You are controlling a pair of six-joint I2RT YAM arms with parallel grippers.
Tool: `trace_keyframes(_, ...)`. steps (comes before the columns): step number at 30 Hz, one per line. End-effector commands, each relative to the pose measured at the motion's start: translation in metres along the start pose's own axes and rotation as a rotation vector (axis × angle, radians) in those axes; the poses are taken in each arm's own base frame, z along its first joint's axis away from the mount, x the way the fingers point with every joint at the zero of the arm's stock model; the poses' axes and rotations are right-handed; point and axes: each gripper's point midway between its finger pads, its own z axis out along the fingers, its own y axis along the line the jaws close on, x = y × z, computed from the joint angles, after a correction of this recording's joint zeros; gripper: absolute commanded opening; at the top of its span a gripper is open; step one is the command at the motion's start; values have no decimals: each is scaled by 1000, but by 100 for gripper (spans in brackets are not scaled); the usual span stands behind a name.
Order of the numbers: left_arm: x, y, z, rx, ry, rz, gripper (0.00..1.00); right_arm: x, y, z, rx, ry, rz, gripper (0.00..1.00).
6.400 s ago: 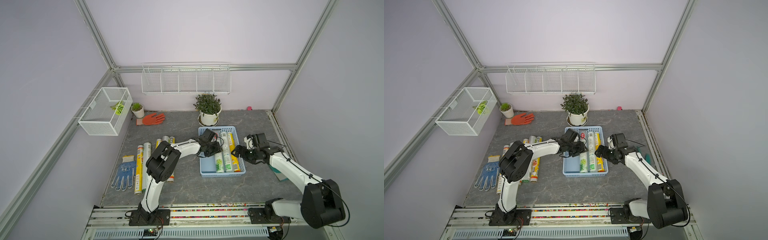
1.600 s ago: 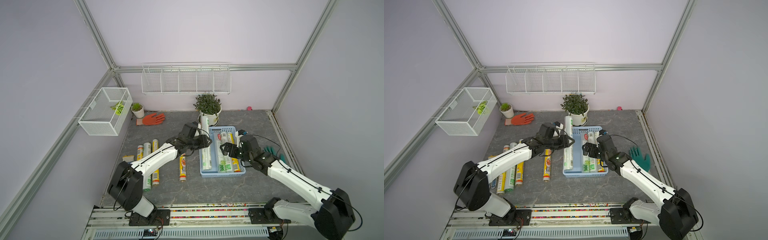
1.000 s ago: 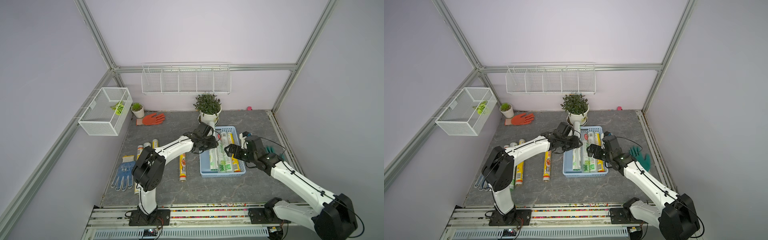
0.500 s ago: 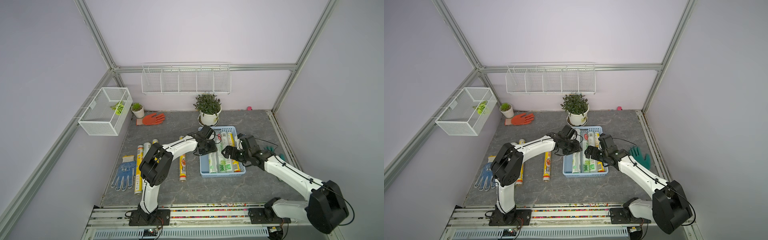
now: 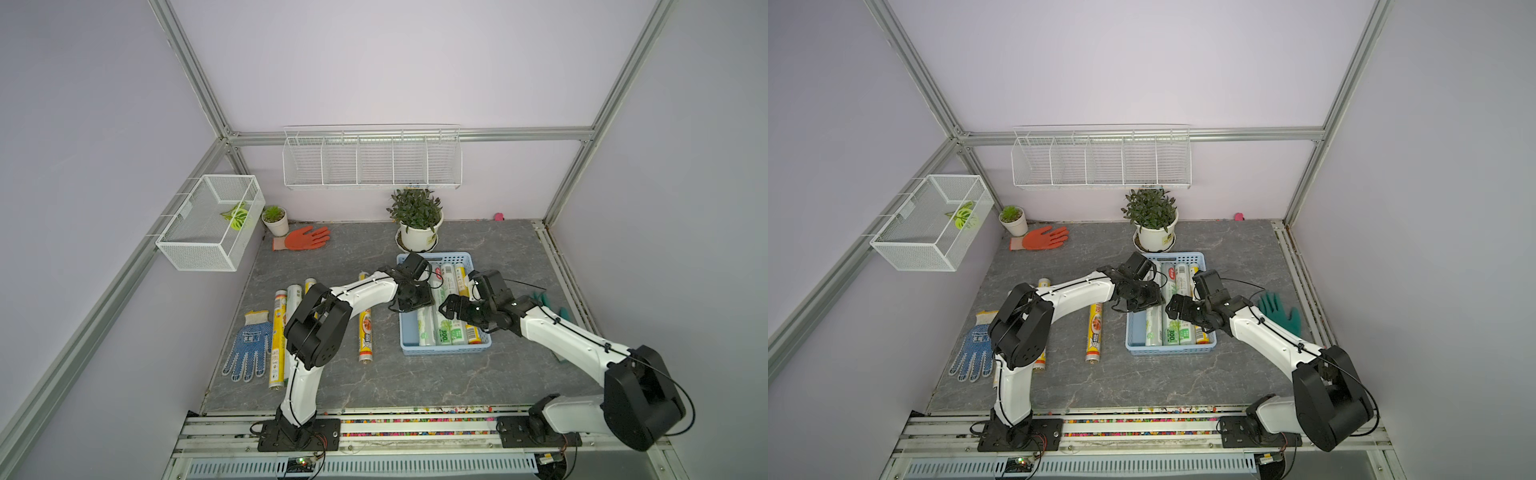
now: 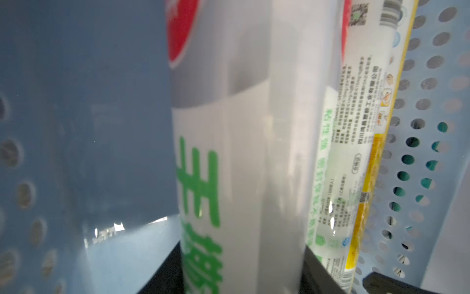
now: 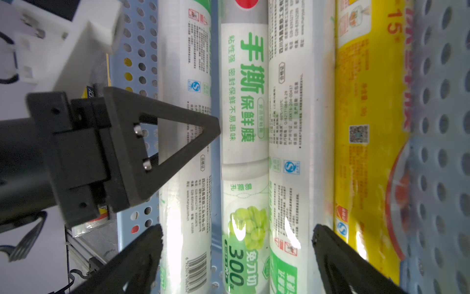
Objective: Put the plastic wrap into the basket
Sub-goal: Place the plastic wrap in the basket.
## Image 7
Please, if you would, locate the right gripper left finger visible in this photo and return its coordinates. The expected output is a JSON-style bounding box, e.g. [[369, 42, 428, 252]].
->
[[73, 224, 164, 294]]

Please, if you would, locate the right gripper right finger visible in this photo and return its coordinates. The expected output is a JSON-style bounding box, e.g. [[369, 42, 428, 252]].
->
[[312, 224, 404, 294]]

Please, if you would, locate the clear silver plastic wrap roll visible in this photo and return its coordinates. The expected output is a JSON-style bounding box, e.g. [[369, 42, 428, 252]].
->
[[268, 1, 335, 294]]

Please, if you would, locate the light blue plastic basket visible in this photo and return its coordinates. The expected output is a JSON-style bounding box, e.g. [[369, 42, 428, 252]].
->
[[108, 1, 470, 294]]

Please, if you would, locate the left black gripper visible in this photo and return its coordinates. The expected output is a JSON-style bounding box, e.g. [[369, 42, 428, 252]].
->
[[1, 87, 221, 226]]

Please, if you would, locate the yellow red plastic wrap roll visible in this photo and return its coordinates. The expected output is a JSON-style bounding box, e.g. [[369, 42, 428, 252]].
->
[[70, 206, 116, 238]]

